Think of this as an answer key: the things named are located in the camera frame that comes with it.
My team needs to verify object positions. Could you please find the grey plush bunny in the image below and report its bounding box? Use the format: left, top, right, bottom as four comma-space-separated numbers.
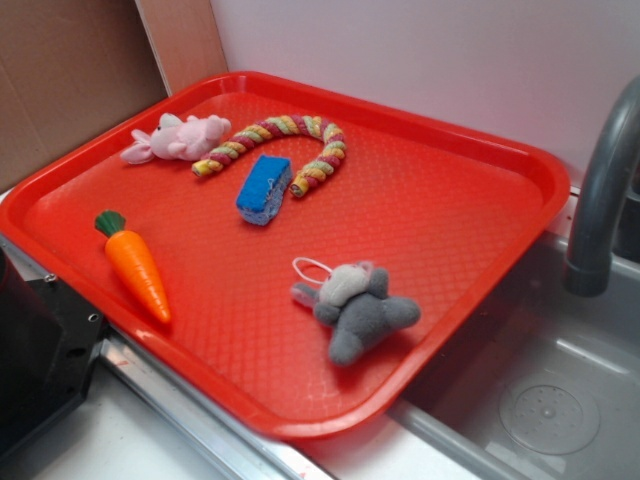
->
291, 260, 421, 367

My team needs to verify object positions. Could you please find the brown cardboard panel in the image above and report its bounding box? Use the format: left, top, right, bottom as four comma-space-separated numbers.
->
1, 1, 166, 190

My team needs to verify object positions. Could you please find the pink plush bunny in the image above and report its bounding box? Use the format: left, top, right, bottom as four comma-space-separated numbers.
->
120, 113, 231, 165

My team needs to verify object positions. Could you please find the blue sponge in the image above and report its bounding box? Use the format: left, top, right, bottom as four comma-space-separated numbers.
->
236, 155, 292, 226

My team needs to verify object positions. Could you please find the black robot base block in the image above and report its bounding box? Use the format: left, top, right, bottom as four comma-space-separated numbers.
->
1, 253, 105, 460

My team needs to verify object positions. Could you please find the light wooden board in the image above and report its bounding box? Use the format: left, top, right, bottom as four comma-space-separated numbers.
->
135, 0, 228, 95

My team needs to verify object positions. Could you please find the grey faucet spout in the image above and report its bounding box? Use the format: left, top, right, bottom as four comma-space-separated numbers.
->
563, 78, 639, 297

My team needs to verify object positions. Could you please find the orange toy carrot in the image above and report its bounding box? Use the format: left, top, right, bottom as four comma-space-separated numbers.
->
94, 210, 171, 324

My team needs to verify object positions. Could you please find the multicolour twisted rope toy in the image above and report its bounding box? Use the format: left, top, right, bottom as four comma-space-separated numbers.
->
192, 115, 347, 198

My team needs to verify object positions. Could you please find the red plastic tray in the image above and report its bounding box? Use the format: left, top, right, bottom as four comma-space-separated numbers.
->
1, 72, 569, 440

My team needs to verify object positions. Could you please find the grey toy sink basin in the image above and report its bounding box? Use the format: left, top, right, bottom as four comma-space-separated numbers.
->
390, 234, 639, 479

